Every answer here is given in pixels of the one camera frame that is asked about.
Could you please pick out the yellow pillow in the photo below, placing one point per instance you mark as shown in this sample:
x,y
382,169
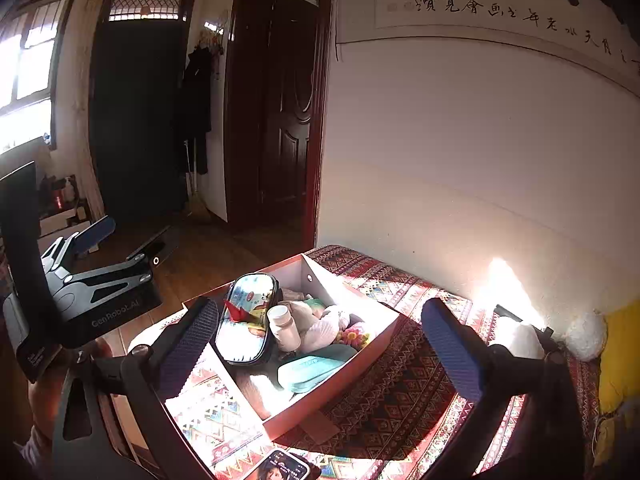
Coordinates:
x,y
622,360

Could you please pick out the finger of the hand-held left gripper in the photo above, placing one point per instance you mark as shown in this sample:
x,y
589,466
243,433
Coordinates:
x,y
95,232
160,246

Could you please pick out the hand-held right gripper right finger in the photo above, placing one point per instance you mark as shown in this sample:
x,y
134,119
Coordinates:
x,y
450,350

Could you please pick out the black hanging coat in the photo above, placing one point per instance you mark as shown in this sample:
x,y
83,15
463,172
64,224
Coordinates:
x,y
197,100

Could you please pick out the cluttered side table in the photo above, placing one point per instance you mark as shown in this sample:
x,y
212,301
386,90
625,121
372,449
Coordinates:
x,y
65,217

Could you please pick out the dark brown panel door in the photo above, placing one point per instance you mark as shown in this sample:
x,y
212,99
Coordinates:
x,y
287,135

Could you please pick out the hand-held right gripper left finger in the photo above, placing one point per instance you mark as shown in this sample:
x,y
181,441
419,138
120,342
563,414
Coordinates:
x,y
192,340

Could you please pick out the pink yellow crochet flowers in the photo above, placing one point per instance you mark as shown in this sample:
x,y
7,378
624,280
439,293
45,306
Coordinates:
x,y
356,335

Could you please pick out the window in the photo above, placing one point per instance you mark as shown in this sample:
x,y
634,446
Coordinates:
x,y
35,70

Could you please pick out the orange cardboard box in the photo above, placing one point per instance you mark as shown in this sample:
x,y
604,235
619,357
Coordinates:
x,y
350,300

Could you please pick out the dark entrance door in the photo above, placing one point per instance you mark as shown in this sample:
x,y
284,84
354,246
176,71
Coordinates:
x,y
135,135

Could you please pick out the cream knit sock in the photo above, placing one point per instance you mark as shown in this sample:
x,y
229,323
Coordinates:
x,y
320,330

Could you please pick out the teal glasses case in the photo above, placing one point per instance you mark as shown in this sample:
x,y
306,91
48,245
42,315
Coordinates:
x,y
310,372

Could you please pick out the red patterned woven blanket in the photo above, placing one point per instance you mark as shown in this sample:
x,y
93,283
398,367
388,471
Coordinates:
x,y
410,395

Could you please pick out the white pill bottle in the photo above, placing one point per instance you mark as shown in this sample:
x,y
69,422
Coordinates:
x,y
285,330

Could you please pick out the smartphone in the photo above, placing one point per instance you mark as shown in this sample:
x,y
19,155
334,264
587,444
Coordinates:
x,y
282,467

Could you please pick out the white fluffy ball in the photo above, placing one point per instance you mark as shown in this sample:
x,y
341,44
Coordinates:
x,y
585,335

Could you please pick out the dark red wooden door frame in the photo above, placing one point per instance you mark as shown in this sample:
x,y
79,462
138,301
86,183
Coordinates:
x,y
322,110

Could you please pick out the person's left hand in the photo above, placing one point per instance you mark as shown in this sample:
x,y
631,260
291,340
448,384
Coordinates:
x,y
42,405

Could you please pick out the black clamp tool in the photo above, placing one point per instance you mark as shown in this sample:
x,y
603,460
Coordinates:
x,y
507,310

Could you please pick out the blue printed pencil case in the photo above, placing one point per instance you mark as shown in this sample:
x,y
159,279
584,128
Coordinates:
x,y
245,330

